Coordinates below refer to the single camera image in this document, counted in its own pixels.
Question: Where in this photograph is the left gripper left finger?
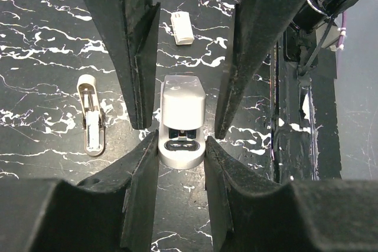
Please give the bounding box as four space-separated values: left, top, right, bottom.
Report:
1 132 159 251

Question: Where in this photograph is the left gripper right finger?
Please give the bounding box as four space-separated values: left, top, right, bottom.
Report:
204 138 377 251

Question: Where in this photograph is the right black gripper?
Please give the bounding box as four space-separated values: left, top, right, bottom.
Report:
84 0 306 139

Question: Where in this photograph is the beige grey stapler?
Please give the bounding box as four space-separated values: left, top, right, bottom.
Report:
77 74 105 157

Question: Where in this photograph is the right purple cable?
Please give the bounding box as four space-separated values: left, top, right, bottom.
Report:
338 11 349 51

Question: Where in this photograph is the white staple box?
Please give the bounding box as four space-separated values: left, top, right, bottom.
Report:
171 11 194 45

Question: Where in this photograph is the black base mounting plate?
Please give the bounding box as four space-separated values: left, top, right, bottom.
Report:
271 41 342 183

